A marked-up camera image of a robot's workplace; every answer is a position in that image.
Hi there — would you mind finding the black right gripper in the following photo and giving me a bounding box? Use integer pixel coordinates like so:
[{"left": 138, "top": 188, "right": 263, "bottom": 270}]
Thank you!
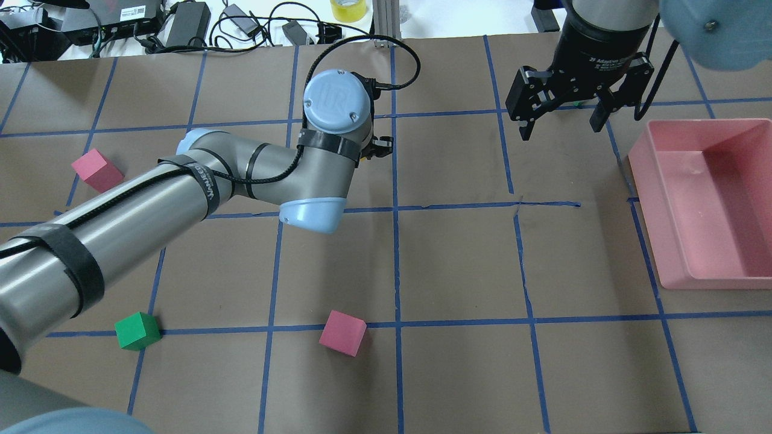
[{"left": 505, "top": 12, "right": 654, "bottom": 141}]

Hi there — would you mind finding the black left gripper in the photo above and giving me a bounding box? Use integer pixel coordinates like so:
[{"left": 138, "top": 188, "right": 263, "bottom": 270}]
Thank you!
[{"left": 361, "top": 135, "right": 394, "bottom": 160}]

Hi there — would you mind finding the green cube near left arm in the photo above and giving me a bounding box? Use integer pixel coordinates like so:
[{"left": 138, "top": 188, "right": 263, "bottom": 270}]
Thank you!
[{"left": 114, "top": 312, "right": 162, "bottom": 351}]

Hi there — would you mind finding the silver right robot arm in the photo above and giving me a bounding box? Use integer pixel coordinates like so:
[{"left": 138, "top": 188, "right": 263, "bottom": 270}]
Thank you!
[{"left": 505, "top": 1, "right": 771, "bottom": 140}]

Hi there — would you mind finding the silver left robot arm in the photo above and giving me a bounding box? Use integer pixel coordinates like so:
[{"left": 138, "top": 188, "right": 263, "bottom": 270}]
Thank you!
[{"left": 1, "top": 69, "right": 396, "bottom": 433}]

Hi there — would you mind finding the black power brick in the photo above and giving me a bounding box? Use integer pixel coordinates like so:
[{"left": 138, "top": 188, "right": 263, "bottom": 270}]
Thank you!
[{"left": 530, "top": 5, "right": 562, "bottom": 33}]

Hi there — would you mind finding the yellow tape roll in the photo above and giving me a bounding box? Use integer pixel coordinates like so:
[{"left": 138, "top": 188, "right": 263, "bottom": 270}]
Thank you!
[{"left": 330, "top": 0, "right": 367, "bottom": 23}]

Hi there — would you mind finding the pink plastic bin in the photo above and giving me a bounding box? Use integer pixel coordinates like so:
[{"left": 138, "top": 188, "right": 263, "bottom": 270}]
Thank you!
[{"left": 628, "top": 118, "right": 771, "bottom": 289}]

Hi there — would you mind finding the pink cube near centre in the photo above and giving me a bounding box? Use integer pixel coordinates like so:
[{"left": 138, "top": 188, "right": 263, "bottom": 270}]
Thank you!
[{"left": 318, "top": 310, "right": 367, "bottom": 357}]

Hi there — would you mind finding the pink cube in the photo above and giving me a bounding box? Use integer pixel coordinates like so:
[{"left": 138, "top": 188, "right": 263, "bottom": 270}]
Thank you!
[
  {"left": 318, "top": 310, "right": 367, "bottom": 357},
  {"left": 71, "top": 149, "right": 125, "bottom": 194}
]

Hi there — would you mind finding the black power adapter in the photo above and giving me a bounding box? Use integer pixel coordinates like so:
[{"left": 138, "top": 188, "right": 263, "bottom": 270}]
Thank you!
[{"left": 165, "top": 1, "right": 210, "bottom": 48}]

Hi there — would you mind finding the pink cube far left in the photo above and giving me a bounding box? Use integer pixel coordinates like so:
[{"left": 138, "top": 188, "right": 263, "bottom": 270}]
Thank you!
[{"left": 71, "top": 149, "right": 125, "bottom": 194}]

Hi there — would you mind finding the aluminium frame post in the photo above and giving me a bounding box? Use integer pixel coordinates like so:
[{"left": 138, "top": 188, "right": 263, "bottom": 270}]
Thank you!
[{"left": 370, "top": 0, "right": 403, "bottom": 49}]

